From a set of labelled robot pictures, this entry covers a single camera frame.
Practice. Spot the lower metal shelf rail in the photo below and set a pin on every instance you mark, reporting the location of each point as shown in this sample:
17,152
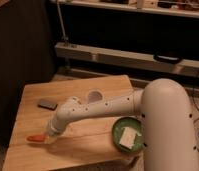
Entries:
90,57

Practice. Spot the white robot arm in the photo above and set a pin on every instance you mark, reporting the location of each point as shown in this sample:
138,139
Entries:
169,134

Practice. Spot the white ceramic cup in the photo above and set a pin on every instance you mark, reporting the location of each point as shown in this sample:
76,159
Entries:
94,96

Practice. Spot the metal shelf post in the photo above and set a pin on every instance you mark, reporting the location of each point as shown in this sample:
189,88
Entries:
64,36

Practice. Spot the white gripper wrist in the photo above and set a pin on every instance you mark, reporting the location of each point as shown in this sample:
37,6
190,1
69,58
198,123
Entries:
52,130

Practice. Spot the wooden table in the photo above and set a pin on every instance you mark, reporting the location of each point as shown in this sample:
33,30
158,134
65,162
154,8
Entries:
84,142

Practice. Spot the green round plate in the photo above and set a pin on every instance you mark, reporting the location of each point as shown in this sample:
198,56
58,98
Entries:
117,132

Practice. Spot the black handle on shelf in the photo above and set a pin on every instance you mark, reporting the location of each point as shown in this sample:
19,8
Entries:
167,60

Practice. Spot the upper shelf board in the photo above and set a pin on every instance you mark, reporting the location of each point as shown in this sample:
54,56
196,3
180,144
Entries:
121,7

